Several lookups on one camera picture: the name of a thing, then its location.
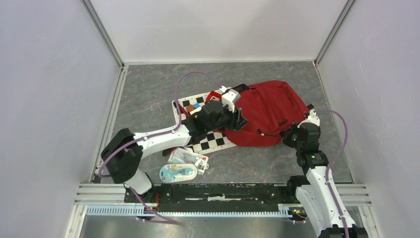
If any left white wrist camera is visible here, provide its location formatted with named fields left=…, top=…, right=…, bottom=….
left=220, top=86, right=240, bottom=112

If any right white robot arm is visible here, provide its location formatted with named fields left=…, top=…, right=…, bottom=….
left=283, top=121, right=368, bottom=238

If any red student backpack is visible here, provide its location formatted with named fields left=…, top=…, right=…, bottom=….
left=214, top=80, right=314, bottom=147

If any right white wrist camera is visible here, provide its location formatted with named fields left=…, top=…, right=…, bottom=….
left=297, top=109, right=320, bottom=128

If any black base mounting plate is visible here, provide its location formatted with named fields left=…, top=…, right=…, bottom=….
left=140, top=183, right=299, bottom=212

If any red window toy block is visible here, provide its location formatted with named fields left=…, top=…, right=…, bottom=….
left=205, top=91, right=222, bottom=103

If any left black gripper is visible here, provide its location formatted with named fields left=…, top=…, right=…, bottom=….
left=207, top=102, right=249, bottom=132

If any packaged ruler set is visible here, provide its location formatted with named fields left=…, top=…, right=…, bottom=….
left=167, top=147, right=209, bottom=175

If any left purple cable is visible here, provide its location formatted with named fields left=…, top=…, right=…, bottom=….
left=98, top=71, right=224, bottom=225

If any brown blue green block stack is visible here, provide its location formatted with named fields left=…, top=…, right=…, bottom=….
left=186, top=103, right=201, bottom=115

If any black white chess mat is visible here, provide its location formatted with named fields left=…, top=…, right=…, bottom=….
left=172, top=89, right=236, bottom=154

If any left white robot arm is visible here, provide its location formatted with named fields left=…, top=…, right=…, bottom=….
left=98, top=101, right=248, bottom=202

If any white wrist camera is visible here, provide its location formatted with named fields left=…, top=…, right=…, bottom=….
left=220, top=86, right=240, bottom=112
left=297, top=109, right=320, bottom=128

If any blue packaged correction tape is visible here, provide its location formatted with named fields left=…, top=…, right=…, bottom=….
left=159, top=164, right=198, bottom=183

